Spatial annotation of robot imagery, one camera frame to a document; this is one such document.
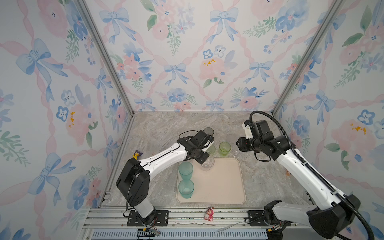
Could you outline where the bright green cup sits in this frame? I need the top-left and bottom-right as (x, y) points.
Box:
(219, 142), (232, 157)

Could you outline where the clear cup back right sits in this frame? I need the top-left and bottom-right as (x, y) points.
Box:
(226, 134), (239, 145)

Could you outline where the teal cup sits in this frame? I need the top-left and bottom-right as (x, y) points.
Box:
(178, 180), (195, 199)
(179, 162), (194, 181)

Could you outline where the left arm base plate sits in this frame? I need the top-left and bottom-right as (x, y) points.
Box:
(127, 210), (169, 228)

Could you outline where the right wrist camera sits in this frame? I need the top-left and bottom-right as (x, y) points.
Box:
(242, 120), (253, 140)

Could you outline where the pink bear toy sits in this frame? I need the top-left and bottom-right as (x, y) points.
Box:
(204, 207), (215, 222)

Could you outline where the black corrugated cable hose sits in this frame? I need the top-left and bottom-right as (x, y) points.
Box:
(249, 110), (376, 240)

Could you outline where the aluminium rail frame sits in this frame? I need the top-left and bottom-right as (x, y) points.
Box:
(78, 206), (321, 240)

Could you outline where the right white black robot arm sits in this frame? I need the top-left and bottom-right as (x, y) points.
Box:
(236, 120), (361, 239)

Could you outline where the left aluminium corner post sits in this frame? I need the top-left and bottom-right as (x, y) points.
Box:
(73, 0), (134, 116)

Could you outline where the pikachu toy figure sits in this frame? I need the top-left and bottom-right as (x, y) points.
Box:
(133, 150), (143, 160)

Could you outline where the aluminium corner post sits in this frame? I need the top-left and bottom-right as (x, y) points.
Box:
(73, 0), (134, 116)
(271, 0), (345, 117)

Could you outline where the smoky grey cup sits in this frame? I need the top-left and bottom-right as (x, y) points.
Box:
(203, 127), (215, 136)

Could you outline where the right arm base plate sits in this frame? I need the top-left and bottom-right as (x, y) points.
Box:
(247, 209), (291, 227)

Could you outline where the light green textured cup middle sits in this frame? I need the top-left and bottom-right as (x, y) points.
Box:
(206, 146), (216, 156)

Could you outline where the right aluminium corner post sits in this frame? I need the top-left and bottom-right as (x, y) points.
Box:
(271, 0), (345, 117)

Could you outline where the beige plastic tray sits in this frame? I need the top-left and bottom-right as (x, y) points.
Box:
(176, 158), (246, 206)

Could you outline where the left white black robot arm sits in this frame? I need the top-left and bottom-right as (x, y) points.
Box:
(116, 127), (214, 225)

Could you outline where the clear smooth cup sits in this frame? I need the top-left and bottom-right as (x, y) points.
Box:
(201, 156), (215, 171)

